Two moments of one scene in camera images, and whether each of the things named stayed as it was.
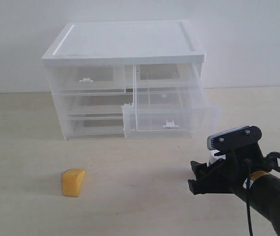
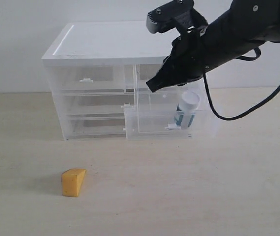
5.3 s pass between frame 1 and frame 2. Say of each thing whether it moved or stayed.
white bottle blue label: moved
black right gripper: moved
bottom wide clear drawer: stayed
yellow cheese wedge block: stayed
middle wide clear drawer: stayed
